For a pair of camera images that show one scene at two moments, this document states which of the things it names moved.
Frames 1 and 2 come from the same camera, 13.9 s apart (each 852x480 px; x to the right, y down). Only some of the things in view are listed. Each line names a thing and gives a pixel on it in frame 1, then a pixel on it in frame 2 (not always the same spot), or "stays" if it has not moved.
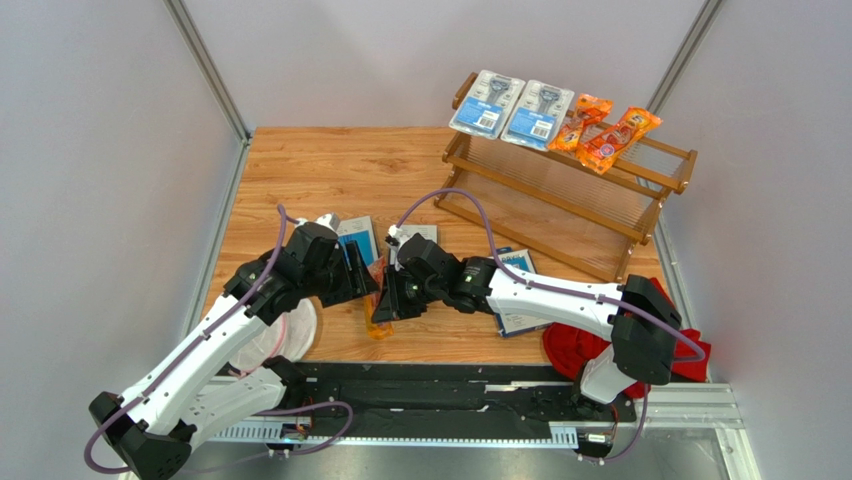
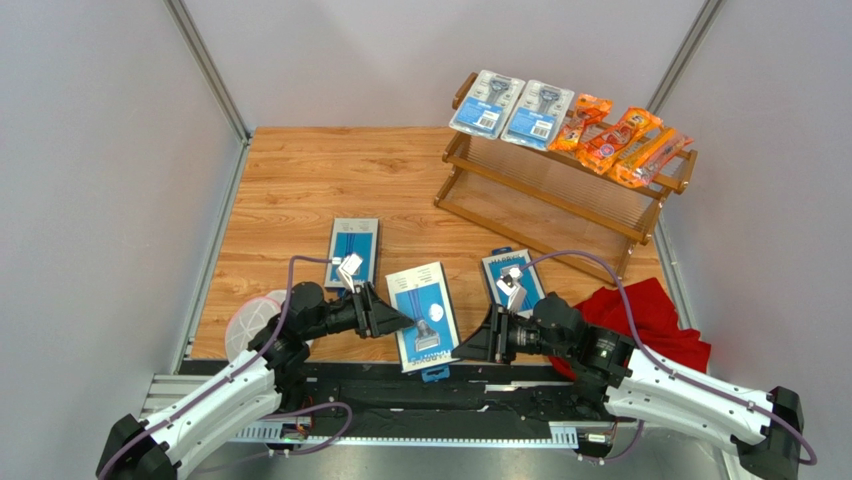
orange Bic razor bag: x=377 y=330 -> x=636 y=165
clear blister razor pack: x=488 y=104 stays
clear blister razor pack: x=538 y=116 stays
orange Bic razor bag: x=585 y=116 stays
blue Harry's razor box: x=427 y=231 -> x=421 y=294
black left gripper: x=362 y=277 -> x=372 y=315
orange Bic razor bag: x=599 y=152 stays
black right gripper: x=402 y=292 -> x=500 y=333
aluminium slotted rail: x=411 y=437 stays
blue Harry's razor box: x=359 y=229 stays
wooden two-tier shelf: x=531 y=200 stays
